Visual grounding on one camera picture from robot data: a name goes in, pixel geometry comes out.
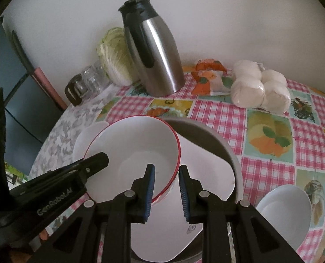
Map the white square floral plate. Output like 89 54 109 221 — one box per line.
131 135 236 262

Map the white bowl strawberry print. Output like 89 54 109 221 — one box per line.
84 115 181 203

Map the white bowl cartoon print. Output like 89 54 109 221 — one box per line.
256 185 311 250

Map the grey metal pan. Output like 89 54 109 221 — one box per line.
129 116 244 263

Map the grey floral tablecloth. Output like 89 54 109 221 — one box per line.
28 84 120 180

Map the checkered picture tablecloth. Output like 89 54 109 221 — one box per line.
99 75 325 262

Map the orange snack packet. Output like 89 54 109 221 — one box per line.
192 59 233 96

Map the bag of steamed buns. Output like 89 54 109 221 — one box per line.
230 59 291 114

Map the glass jar black lid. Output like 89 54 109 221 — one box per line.
64 74 90 106

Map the clear drinking glass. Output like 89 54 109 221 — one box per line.
81 62 110 96

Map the steel thermos jug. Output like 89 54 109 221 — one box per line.
118 0 185 97

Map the napa cabbage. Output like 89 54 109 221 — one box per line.
96 27 139 87

